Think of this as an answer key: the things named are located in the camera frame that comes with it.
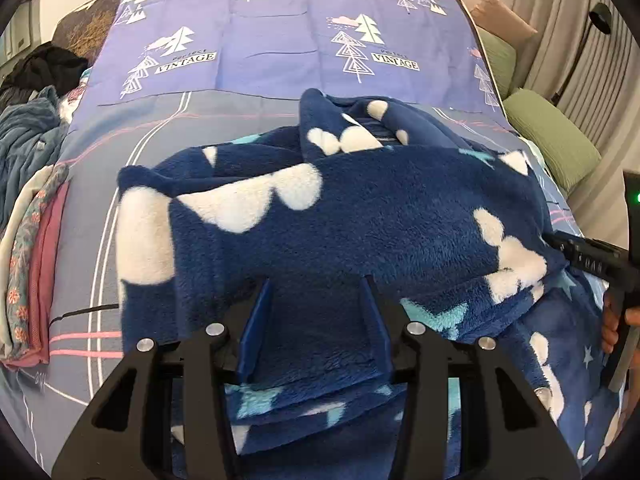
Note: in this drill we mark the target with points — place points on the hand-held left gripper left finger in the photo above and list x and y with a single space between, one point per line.
257 320

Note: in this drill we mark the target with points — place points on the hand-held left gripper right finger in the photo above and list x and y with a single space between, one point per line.
376 320

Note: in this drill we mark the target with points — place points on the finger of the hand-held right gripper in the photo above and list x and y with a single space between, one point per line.
585 252

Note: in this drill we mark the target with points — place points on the blue cloud printed fleece garment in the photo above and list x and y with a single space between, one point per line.
375 210

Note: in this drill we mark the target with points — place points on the person's right hand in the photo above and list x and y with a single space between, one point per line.
610 320

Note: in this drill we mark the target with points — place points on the large green pillow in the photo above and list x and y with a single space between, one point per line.
555 135

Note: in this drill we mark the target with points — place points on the black floor lamp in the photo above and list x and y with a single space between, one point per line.
600 19

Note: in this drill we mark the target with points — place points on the small green pillow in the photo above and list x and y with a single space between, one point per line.
500 65

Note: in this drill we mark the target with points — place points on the pink folded garment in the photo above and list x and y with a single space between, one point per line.
45 280

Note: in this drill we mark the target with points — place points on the blue-grey striped duvet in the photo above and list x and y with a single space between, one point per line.
100 170

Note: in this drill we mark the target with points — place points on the pink pillow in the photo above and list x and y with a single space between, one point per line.
500 17

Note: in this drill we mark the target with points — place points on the floral folded garment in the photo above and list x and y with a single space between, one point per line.
27 260

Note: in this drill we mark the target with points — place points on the purple tree-print pillow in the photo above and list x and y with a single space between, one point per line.
280 50

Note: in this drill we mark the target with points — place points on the blue-grey fleece garment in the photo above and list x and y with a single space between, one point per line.
25 135

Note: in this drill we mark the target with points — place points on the black garment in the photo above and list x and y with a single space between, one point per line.
40 67

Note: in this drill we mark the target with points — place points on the dark printed headboard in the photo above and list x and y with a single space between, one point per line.
85 30

